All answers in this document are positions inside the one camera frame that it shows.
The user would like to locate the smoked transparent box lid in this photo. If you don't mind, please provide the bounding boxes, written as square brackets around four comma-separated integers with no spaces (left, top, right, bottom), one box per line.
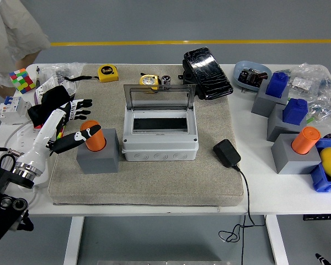
[123,83,196,111]

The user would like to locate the large colourful puzzle cube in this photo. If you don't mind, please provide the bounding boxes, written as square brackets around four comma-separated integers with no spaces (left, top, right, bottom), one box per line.
[9,68,36,95]

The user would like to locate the white electrical module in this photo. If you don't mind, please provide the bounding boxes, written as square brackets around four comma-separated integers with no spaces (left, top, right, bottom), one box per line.
[59,79,78,97]

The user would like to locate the small yellow tape measure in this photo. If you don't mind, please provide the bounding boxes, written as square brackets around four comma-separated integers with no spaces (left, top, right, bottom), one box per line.
[139,73,160,94]

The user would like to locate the dark electronic parts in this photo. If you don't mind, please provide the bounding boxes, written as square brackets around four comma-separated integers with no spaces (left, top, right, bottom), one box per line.
[238,67,268,89]

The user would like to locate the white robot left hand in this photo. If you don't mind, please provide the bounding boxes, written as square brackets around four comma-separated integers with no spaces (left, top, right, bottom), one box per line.
[15,98,102,175]

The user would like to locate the black foot pedal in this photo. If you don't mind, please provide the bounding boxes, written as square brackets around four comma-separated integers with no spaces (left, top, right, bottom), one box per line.
[178,47,234,100]

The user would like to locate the black power adapter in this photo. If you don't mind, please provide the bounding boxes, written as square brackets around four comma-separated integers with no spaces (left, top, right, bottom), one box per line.
[212,139,242,168]

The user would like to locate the grey-brown fabric mat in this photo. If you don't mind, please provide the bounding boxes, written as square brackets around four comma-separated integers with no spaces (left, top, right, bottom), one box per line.
[48,63,245,208]

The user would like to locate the clear bags of small parts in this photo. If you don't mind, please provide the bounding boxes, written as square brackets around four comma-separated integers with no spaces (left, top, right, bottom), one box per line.
[277,62,331,125]

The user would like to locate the white table leg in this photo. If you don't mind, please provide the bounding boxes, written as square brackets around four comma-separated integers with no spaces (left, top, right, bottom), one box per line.
[63,216,85,265]
[265,215,290,265]

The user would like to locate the orange cylinder battery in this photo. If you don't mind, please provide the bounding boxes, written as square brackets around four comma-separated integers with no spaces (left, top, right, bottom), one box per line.
[291,126,322,155]
[80,120,107,152]

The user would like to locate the white printed label pack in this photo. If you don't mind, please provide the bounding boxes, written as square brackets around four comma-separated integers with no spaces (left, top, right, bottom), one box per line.
[34,76,58,104]

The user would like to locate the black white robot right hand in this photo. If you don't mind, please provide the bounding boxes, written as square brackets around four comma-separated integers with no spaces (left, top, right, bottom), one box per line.
[315,253,331,265]

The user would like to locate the blue block battery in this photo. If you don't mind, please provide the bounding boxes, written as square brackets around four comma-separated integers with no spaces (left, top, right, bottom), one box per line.
[282,98,308,124]
[265,72,290,99]

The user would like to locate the black adapter cord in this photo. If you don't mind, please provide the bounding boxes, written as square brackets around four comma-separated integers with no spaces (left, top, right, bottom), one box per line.
[218,164,266,265]

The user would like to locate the blue plastic bin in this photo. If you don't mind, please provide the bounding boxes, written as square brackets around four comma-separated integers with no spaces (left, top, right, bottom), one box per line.
[309,137,331,193]

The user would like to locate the white circuit breaker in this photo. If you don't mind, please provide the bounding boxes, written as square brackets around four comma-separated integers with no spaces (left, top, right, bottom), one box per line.
[0,96,33,126]

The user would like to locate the person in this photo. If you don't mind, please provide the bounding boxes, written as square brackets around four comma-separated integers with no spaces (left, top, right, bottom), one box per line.
[0,0,51,99]

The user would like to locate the black table control panel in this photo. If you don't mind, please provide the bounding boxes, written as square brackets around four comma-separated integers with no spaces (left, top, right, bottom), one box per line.
[302,214,331,221]

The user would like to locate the grey holder block round hole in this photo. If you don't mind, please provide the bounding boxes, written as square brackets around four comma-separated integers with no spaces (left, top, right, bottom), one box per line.
[76,128,120,174]

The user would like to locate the black cloth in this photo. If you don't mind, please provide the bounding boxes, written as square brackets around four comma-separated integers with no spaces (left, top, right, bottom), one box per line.
[27,84,74,130]

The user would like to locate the clear plastic bag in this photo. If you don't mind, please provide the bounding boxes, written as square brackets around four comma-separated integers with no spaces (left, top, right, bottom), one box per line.
[40,62,86,83]

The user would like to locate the yellow tape measure with strap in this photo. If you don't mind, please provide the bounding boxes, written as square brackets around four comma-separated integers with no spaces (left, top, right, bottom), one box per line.
[63,65,119,83]

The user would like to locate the grey plastic junction box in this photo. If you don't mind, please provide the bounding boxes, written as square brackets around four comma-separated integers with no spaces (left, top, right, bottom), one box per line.
[121,106,199,162]

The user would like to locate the light blue bowl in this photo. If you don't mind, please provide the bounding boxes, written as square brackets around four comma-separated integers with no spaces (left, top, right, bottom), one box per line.
[233,60,273,93]

